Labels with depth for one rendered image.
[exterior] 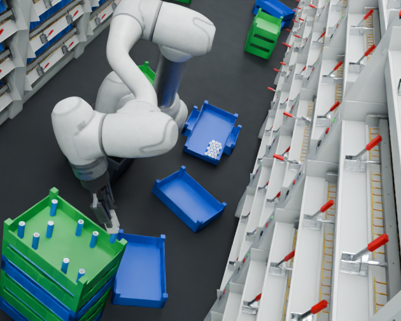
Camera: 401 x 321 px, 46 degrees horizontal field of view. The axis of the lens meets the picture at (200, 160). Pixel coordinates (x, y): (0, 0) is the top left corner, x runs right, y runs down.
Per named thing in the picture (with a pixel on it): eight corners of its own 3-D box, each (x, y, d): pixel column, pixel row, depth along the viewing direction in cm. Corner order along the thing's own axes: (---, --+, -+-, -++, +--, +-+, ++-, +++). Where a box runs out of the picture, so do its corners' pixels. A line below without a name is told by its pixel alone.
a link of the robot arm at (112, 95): (98, 101, 222) (107, 60, 209) (137, 113, 223) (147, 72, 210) (89, 120, 209) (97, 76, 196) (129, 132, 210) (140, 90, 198)
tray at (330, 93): (307, 167, 133) (311, 125, 125) (321, 70, 179) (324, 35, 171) (384, 176, 128) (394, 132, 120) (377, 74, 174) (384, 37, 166)
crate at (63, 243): (2, 238, 142) (3, 221, 137) (51, 202, 157) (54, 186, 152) (79, 299, 136) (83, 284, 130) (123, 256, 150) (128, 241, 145)
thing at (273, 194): (255, 247, 157) (256, 216, 149) (279, 143, 204) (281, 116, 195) (319, 256, 152) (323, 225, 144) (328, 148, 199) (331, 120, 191)
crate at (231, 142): (181, 134, 269) (184, 123, 263) (190, 115, 284) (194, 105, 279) (230, 155, 269) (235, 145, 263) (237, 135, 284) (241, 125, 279)
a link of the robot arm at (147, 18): (112, 4, 142) (155, 18, 144) (126, -25, 155) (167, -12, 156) (106, 39, 152) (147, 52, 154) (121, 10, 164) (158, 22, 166)
